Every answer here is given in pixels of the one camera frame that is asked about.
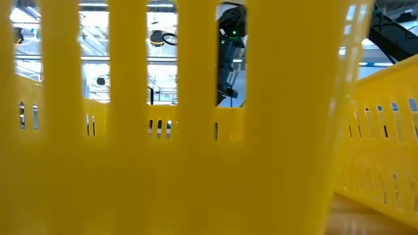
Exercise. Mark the yellow plastic basket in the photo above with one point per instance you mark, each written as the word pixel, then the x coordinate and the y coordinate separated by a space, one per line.
pixel 379 147
pixel 196 179

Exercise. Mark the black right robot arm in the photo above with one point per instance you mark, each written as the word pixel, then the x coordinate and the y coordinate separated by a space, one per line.
pixel 392 36

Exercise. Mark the black round ceiling speaker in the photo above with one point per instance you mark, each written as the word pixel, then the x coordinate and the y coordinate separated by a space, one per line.
pixel 101 81

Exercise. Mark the white pillar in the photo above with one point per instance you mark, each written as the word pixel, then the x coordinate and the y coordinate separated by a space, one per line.
pixel 85 81

